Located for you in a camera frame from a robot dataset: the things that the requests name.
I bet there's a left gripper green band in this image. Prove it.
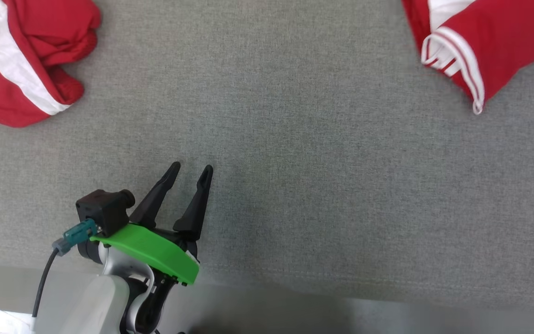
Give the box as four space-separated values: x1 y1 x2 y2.
90 161 214 297

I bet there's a red white basketball jersey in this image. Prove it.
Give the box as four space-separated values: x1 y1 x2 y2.
401 0 534 116

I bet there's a grey fabric sofa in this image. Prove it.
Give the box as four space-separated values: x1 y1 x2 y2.
0 0 534 321

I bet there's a left camera cable teal plug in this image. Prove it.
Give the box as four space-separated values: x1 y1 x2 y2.
32 218 98 321

